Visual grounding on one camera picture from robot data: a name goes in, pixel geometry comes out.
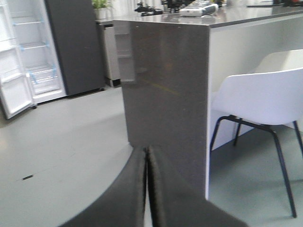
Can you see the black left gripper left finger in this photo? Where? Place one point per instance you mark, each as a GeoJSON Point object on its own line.
{"type": "Point", "coordinates": [123, 202]}

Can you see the grey kitchen island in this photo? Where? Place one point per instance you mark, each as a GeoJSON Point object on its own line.
{"type": "Point", "coordinates": [170, 64]}

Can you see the white shell chair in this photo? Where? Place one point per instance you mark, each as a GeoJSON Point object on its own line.
{"type": "Point", "coordinates": [272, 95]}

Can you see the dark grey refrigerator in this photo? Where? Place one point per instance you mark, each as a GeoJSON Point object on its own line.
{"type": "Point", "coordinates": [59, 46]}

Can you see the refrigerator door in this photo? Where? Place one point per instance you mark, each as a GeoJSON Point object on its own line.
{"type": "Point", "coordinates": [16, 94]}

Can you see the white device on island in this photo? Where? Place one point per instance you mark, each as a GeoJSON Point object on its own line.
{"type": "Point", "coordinates": [199, 10]}

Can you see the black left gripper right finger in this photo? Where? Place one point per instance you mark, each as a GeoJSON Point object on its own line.
{"type": "Point", "coordinates": [175, 203]}

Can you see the grey white appliance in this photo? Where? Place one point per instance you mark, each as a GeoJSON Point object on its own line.
{"type": "Point", "coordinates": [108, 52]}

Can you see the potted green plant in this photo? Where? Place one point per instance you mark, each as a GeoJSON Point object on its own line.
{"type": "Point", "coordinates": [101, 8]}

